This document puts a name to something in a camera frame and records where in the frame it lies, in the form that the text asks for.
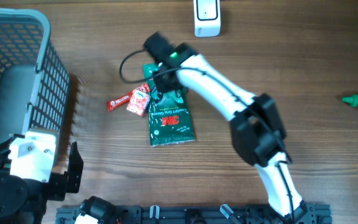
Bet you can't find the red packet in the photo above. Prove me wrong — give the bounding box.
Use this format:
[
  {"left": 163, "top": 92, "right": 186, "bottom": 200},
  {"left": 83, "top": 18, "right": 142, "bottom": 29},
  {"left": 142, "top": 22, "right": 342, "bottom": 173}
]
[{"left": 126, "top": 90, "right": 151, "bottom": 116}]

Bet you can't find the green 3M gloves packet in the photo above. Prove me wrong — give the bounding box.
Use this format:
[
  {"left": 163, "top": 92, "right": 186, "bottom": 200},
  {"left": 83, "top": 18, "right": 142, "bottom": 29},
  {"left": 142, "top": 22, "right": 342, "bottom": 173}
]
[{"left": 142, "top": 63, "right": 195, "bottom": 146}]

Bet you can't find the red stick sachet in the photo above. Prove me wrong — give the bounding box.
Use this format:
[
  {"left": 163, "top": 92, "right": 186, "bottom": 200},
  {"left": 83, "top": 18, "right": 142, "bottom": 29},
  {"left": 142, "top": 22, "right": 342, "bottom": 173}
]
[{"left": 106, "top": 82, "right": 151, "bottom": 113}]

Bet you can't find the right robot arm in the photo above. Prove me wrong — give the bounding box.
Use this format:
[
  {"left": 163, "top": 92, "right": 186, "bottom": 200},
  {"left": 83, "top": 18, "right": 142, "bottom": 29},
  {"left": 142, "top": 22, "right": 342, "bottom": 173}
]
[{"left": 143, "top": 32, "right": 303, "bottom": 223}]

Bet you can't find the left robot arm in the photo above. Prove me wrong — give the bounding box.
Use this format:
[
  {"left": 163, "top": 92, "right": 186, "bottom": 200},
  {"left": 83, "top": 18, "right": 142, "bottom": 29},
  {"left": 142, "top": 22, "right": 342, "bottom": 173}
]
[{"left": 0, "top": 134, "right": 84, "bottom": 223}]

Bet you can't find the white barcode scanner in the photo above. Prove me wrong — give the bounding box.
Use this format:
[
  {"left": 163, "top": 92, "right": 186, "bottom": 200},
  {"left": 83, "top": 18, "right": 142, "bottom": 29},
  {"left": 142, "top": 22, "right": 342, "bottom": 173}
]
[{"left": 193, "top": 0, "right": 221, "bottom": 38}]

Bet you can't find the grey plastic mesh basket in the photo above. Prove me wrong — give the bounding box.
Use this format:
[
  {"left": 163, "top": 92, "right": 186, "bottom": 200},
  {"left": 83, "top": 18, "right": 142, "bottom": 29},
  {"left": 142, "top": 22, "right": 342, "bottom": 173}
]
[{"left": 0, "top": 8, "right": 70, "bottom": 143}]

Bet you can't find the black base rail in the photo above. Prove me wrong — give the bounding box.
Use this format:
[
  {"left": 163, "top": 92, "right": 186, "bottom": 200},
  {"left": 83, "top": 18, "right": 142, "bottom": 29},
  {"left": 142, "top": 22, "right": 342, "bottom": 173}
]
[{"left": 55, "top": 203, "right": 333, "bottom": 224}]

